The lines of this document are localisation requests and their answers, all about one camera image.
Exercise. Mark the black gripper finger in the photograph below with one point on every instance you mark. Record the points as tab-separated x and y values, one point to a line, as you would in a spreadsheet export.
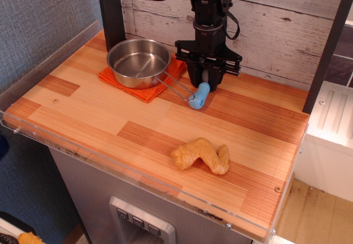
215	76
196	72

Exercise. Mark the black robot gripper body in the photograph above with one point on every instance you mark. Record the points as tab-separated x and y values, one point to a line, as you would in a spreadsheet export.
209	50

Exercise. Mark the blue handled grey spoon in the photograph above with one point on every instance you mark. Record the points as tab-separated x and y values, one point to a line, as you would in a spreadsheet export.
201	94

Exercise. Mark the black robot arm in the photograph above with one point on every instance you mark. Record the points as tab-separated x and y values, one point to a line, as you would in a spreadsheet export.
213	15

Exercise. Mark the orange knitted cloth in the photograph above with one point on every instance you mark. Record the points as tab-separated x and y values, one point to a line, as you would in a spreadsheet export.
146	95

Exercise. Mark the stainless steel pan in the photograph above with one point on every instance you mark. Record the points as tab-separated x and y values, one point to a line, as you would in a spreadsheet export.
142	64

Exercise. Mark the tan toy chicken piece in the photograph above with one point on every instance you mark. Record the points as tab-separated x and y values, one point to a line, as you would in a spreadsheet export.
217	160

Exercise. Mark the clear acrylic edge guard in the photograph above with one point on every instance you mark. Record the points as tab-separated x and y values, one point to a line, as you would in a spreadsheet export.
143	156

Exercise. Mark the white toy sink unit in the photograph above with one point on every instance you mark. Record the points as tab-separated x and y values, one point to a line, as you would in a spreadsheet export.
325	158

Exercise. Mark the grey toy fridge cabinet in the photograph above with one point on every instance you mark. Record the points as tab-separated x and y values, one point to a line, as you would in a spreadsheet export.
91	188

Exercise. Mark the silver dispenser panel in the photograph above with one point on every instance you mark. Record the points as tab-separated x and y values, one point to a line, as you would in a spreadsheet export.
135	225

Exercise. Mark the orange object bottom left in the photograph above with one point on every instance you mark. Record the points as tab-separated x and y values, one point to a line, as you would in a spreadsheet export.
29	238

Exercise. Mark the dark left frame post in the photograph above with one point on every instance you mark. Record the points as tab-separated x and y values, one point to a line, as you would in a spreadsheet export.
113	22

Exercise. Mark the dark frame post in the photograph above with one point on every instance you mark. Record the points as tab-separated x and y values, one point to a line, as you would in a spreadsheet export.
113	22
330	46

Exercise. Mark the dark right frame post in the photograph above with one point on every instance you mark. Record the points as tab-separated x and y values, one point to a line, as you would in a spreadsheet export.
330	46

